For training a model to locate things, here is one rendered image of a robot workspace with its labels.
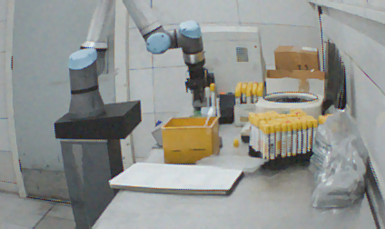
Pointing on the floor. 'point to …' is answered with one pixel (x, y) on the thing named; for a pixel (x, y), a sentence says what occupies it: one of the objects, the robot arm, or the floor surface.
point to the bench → (245, 199)
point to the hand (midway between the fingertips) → (201, 99)
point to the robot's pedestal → (91, 176)
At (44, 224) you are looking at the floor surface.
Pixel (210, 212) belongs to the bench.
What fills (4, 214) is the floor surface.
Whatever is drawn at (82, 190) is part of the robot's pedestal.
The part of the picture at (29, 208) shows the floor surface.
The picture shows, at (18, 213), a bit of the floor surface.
